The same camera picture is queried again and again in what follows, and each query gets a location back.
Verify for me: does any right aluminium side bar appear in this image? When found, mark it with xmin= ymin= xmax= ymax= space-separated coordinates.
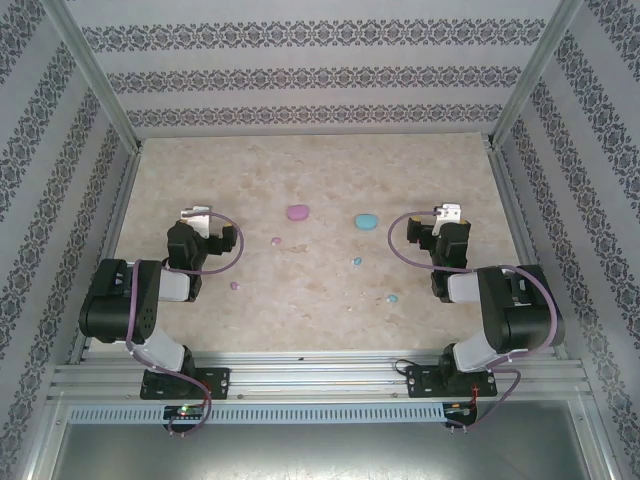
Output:
xmin=488 ymin=148 xmax=571 ymax=361

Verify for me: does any aluminium side bar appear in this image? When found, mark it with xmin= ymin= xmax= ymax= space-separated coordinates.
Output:
xmin=488 ymin=148 xmax=571 ymax=361
xmin=67 ymin=149 xmax=144 ymax=366

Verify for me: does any left aluminium side bar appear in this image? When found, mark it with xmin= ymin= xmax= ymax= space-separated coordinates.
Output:
xmin=67 ymin=149 xmax=144 ymax=366

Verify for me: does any grey metal panel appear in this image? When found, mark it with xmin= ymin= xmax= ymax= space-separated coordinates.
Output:
xmin=49 ymin=422 xmax=609 ymax=480

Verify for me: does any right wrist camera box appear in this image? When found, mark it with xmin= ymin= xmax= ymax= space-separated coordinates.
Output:
xmin=431 ymin=202 xmax=464 ymax=237

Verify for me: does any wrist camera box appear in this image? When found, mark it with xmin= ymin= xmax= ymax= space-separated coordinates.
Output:
xmin=178 ymin=204 xmax=215 ymax=240
xmin=431 ymin=202 xmax=464 ymax=237

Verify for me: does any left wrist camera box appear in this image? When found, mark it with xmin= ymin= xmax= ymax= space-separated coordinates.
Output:
xmin=178 ymin=204 xmax=215 ymax=240

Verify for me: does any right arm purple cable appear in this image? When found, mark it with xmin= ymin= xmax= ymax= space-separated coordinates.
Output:
xmin=388 ymin=209 xmax=560 ymax=436

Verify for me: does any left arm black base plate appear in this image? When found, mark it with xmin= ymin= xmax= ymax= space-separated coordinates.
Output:
xmin=139 ymin=367 xmax=232 ymax=401

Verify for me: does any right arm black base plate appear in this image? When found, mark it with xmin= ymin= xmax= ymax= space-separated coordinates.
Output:
xmin=405 ymin=363 xmax=499 ymax=400

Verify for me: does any aluminium mounting rail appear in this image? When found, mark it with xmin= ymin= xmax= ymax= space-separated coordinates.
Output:
xmin=47 ymin=349 xmax=586 ymax=401

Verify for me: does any left aluminium frame post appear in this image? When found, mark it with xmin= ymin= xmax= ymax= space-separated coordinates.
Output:
xmin=42 ymin=0 xmax=145 ymax=154

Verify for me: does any aluminium frame post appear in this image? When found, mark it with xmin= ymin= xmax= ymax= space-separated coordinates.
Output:
xmin=487 ymin=0 xmax=589 ymax=151
xmin=42 ymin=0 xmax=145 ymax=154

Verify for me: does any right aluminium frame post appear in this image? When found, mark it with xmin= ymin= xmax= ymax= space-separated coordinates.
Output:
xmin=487 ymin=0 xmax=589 ymax=151

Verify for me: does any slotted grey cable duct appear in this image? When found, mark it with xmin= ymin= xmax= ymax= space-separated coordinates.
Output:
xmin=67 ymin=402 xmax=446 ymax=425

